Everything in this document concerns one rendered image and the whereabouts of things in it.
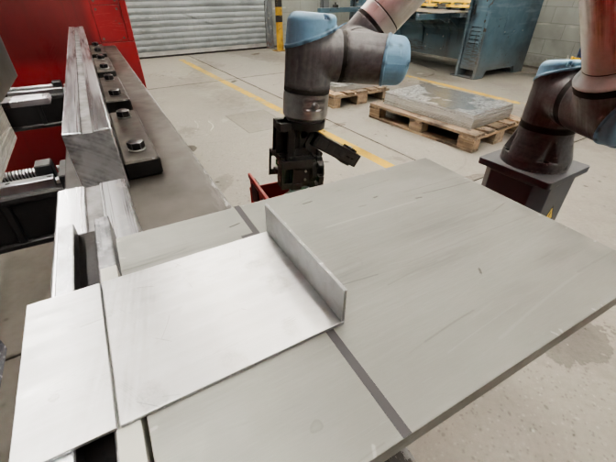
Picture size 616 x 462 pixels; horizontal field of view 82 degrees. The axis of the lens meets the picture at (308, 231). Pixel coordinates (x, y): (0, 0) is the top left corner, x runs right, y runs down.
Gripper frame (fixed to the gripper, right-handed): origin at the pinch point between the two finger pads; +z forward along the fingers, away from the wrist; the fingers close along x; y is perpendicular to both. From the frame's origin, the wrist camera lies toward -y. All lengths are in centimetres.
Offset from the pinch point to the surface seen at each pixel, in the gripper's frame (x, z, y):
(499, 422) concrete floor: 29, 70, -60
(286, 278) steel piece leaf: 42, -24, 22
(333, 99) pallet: -299, 50, -171
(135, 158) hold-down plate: -4.0, -13.7, 29.4
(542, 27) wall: -376, -34, -575
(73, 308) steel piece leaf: 40, -23, 32
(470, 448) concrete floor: 31, 71, -46
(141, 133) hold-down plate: -15.8, -13.8, 27.8
